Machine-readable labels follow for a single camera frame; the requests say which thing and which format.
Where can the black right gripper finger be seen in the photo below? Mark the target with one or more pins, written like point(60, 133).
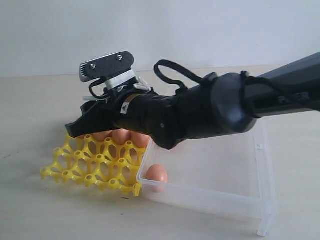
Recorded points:
point(89, 123)

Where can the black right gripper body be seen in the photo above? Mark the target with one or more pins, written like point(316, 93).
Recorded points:
point(144, 113)

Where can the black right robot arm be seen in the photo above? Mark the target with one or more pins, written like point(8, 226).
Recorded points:
point(202, 107)

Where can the yellow plastic egg tray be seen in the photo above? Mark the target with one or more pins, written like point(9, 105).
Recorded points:
point(104, 164)

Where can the clear plastic bin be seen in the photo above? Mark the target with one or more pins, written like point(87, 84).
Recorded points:
point(230, 175)

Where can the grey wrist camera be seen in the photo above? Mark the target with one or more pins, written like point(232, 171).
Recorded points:
point(107, 66)

